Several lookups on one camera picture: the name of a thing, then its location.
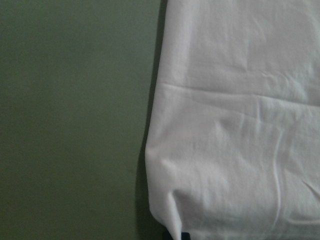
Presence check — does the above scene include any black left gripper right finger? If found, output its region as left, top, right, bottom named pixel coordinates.
left=181, top=232, right=191, bottom=240

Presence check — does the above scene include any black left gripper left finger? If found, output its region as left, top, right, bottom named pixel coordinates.
left=161, top=230, right=173, bottom=240

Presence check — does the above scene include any pink Snoopy t-shirt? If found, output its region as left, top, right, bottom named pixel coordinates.
left=145, top=0, right=320, bottom=240

